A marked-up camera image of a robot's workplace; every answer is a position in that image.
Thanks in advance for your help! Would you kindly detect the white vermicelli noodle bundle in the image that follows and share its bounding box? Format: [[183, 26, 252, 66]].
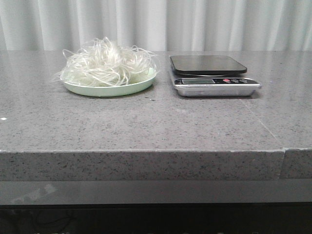
[[53, 37, 160, 87]]

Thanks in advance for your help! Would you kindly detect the silver digital kitchen scale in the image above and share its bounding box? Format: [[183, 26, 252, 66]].
[[170, 55, 261, 97]]

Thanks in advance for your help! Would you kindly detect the light green round plate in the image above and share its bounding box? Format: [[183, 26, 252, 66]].
[[63, 68, 156, 97]]

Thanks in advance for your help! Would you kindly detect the white pleated curtain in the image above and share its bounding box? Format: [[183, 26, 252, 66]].
[[0, 0, 312, 51]]

